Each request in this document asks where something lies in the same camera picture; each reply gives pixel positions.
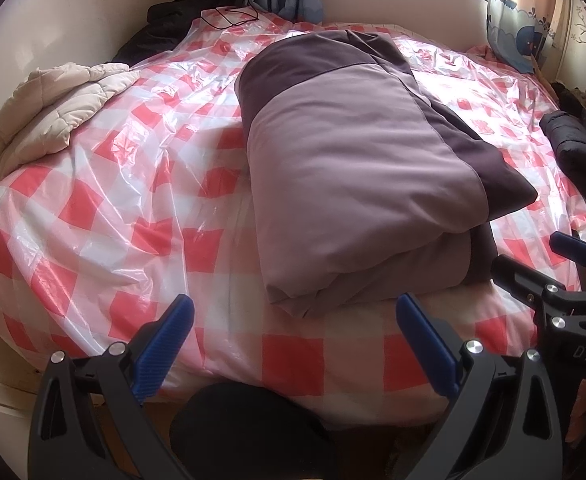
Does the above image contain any lilac purple jacket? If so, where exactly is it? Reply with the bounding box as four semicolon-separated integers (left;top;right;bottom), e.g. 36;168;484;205
235;30;537;318

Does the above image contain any blue patterned curtain right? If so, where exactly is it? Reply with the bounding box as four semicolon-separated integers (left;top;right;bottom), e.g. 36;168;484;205
486;0;555;74

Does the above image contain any beige quilted blanket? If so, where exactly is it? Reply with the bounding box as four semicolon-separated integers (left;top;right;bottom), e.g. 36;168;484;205
0;63;140;180

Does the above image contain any black clothing pile by wall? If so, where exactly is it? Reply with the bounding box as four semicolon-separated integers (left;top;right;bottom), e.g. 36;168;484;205
112;0;241;66

